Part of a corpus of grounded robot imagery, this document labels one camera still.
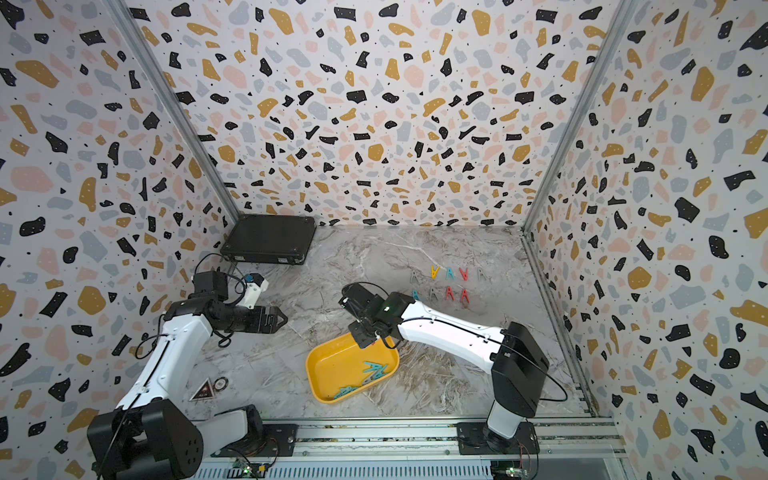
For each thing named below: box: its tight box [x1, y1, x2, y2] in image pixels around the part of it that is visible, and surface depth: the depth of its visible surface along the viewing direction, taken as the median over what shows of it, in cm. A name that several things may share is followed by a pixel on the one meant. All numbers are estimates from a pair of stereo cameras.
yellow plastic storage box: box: [305, 330, 401, 404], surface depth 86 cm
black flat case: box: [220, 214, 317, 265], surface depth 119 cm
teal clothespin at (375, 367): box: [363, 362, 388, 380], surface depth 87 cm
